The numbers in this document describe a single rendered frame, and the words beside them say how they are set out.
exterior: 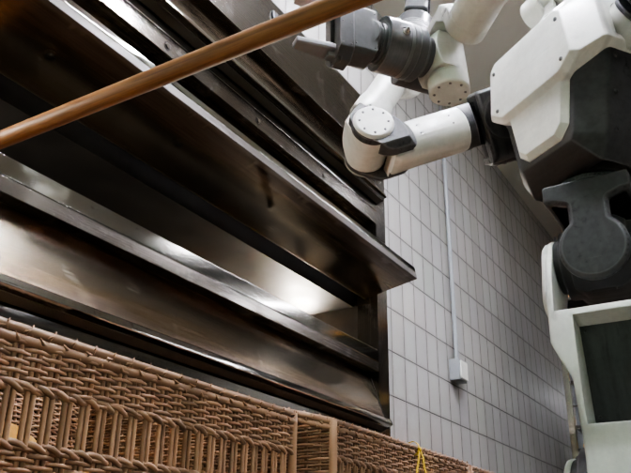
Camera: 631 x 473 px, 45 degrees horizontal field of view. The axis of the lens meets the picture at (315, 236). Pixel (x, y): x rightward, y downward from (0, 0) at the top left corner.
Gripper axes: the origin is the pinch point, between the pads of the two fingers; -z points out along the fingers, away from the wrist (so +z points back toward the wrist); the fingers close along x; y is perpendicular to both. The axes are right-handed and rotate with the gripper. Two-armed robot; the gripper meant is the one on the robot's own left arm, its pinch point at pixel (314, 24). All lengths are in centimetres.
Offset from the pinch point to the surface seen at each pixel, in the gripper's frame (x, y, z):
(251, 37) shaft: 9.2, -4.5, -11.0
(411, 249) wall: -37, 143, 101
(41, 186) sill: 12, 47, -33
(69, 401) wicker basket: 60, -7, -28
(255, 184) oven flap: -11, 72, 15
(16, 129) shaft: 8, 35, -39
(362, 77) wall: -91, 121, 70
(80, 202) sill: 11, 53, -26
